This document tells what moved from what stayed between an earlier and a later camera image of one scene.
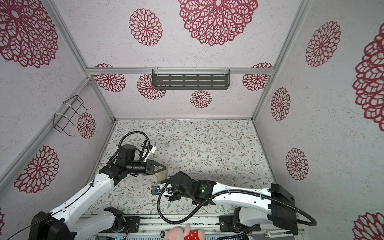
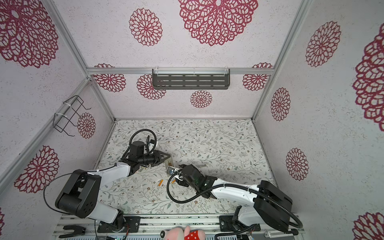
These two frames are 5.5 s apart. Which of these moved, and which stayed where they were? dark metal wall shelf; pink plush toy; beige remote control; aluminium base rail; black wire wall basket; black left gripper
Moved: beige remote control; black left gripper
Stayed: dark metal wall shelf; black wire wall basket; aluminium base rail; pink plush toy
